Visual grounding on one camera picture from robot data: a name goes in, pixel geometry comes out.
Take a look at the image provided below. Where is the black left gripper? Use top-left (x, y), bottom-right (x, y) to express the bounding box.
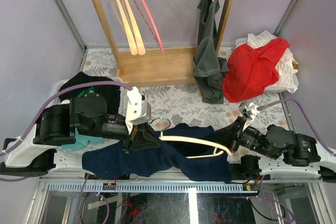
top-left (80, 112), bottom-right (164, 152)

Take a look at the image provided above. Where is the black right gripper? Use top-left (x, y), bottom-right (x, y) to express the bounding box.
top-left (207, 116), bottom-right (277, 159)

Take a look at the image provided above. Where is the cream plastic hanger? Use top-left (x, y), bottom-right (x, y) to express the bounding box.
top-left (149, 117), bottom-right (232, 159)

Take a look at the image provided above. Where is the navy blue t-shirt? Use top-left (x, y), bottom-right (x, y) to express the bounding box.
top-left (81, 140), bottom-right (233, 183)

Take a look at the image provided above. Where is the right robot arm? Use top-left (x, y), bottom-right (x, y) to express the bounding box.
top-left (210, 116), bottom-right (335, 183)

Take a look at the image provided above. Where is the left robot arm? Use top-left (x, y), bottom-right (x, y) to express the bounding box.
top-left (1, 89), bottom-right (161, 182)

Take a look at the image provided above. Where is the black t-shirt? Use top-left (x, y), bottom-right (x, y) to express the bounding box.
top-left (59, 72), bottom-right (121, 114)

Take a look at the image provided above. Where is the teal t-shirt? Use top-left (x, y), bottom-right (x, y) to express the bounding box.
top-left (56, 129), bottom-right (104, 151)

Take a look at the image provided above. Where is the red t-shirt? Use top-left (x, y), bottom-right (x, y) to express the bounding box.
top-left (222, 38), bottom-right (289, 103)

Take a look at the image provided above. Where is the grey t-shirt on hanger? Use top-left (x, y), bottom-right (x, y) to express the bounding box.
top-left (193, 0), bottom-right (229, 104)

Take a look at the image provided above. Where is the pink twisted-bar hanger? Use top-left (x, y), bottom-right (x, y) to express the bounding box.
top-left (133, 0), bottom-right (165, 54)

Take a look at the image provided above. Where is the light wooden hanger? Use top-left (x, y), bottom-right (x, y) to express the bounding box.
top-left (123, 0), bottom-right (145, 56)
top-left (111, 0), bottom-right (138, 56)

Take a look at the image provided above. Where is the light wooden hanger left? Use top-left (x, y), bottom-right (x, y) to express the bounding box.
top-left (111, 0), bottom-right (138, 56)

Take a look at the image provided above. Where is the green garment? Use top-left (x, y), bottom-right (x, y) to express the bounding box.
top-left (77, 87), bottom-right (95, 98)

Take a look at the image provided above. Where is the wooden clothes rack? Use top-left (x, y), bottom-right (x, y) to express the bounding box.
top-left (82, 0), bottom-right (242, 88)

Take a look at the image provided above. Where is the white garment pile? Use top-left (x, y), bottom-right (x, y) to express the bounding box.
top-left (235, 30), bottom-right (299, 93)

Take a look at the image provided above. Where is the white plastic bin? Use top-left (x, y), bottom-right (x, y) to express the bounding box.
top-left (46, 77), bottom-right (125, 114)

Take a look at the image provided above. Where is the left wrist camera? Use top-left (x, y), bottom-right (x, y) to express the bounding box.
top-left (125, 87), bottom-right (151, 134)

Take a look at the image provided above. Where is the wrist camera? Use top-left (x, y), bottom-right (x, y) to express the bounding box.
top-left (125, 87), bottom-right (151, 134)
top-left (238, 101), bottom-right (260, 131)

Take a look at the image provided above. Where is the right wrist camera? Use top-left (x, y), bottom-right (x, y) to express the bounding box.
top-left (238, 101), bottom-right (260, 131)

